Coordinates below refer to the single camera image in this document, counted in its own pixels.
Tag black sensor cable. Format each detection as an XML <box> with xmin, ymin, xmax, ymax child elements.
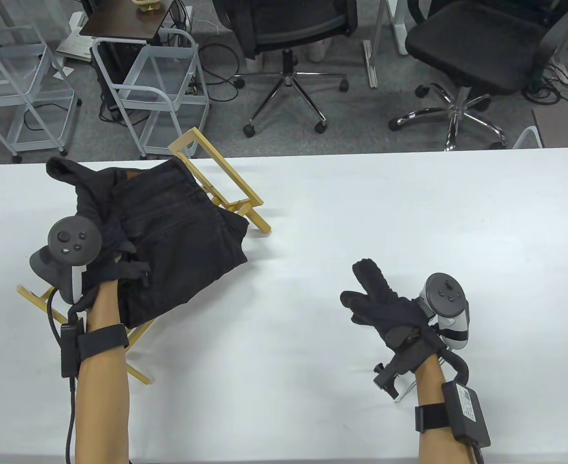
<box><xmin>436</xmin><ymin>350</ymin><xmax>485</xmax><ymax>464</ymax></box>
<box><xmin>47</xmin><ymin>290</ymin><xmax>79</xmax><ymax>464</ymax></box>

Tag person's left hand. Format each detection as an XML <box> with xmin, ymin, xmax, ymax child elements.
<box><xmin>69</xmin><ymin>220</ymin><xmax>152</xmax><ymax>311</ymax></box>

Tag person's right hand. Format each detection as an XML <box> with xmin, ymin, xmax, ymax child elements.
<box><xmin>340</xmin><ymin>258</ymin><xmax>447</xmax><ymax>371</ymax></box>

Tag black mesh office chair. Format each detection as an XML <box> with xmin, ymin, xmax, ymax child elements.
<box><xmin>214</xmin><ymin>0</ymin><xmax>359</xmax><ymax>138</ymax></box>

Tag person's left forearm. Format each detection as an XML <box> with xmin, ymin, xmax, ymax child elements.
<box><xmin>73</xmin><ymin>280</ymin><xmax>132</xmax><ymax>464</ymax></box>

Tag white flat box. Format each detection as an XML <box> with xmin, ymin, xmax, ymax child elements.
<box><xmin>56</xmin><ymin>33</ymin><xmax>94</xmax><ymax>61</ymax></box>

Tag black computer tower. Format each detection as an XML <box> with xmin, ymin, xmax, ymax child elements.
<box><xmin>93</xmin><ymin>43</ymin><xmax>139</xmax><ymax>121</ymax></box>

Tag wooden book rack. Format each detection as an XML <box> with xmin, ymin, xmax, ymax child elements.
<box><xmin>17</xmin><ymin>127</ymin><xmax>272</xmax><ymax>385</ymax></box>

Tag black padded office chair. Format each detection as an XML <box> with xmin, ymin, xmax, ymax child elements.
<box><xmin>388</xmin><ymin>0</ymin><xmax>568</xmax><ymax>151</ymax></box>

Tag black wrist sensor box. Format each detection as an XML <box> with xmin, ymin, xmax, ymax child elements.
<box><xmin>60</xmin><ymin>324</ymin><xmax>130</xmax><ymax>378</ymax></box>
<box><xmin>414</xmin><ymin>381</ymin><xmax>491</xmax><ymax>448</ymax></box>

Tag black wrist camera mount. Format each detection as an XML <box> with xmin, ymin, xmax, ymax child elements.
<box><xmin>374</xmin><ymin>346</ymin><xmax>439</xmax><ymax>402</ymax></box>

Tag tangle of black floor cables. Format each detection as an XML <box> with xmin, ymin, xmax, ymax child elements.
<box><xmin>523</xmin><ymin>46</ymin><xmax>568</xmax><ymax>106</ymax></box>

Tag black trousers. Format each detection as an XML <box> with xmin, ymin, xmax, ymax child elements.
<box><xmin>46</xmin><ymin>156</ymin><xmax>249</xmax><ymax>329</ymax></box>

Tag silver metal rail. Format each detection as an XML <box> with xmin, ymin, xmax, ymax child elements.
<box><xmin>363</xmin><ymin>40</ymin><xmax>379</xmax><ymax>89</ymax></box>

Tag grey metal trolley cart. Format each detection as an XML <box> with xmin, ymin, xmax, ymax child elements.
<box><xmin>91</xmin><ymin>29</ymin><xmax>212</xmax><ymax>160</ymax></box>
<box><xmin>0</xmin><ymin>25</ymin><xmax>82</xmax><ymax>162</ymax></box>

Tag brown board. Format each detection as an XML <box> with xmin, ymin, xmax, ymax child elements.
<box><xmin>532</xmin><ymin>107</ymin><xmax>568</xmax><ymax>148</ymax></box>

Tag white desk leg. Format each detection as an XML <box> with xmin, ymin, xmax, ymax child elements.
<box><xmin>380</xmin><ymin>0</ymin><xmax>410</xmax><ymax>55</ymax></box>

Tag looped black floor cable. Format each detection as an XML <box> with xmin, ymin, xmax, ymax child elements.
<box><xmin>199</xmin><ymin>43</ymin><xmax>247</xmax><ymax>103</ymax></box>

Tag dark brown desk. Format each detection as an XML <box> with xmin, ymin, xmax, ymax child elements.
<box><xmin>80</xmin><ymin>0</ymin><xmax>175</xmax><ymax>46</ymax></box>

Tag grey handheld controller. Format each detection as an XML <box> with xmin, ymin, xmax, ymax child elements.
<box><xmin>417</xmin><ymin>273</ymin><xmax>471</xmax><ymax>351</ymax></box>
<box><xmin>29</xmin><ymin>217</ymin><xmax>103</xmax><ymax>305</ymax></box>

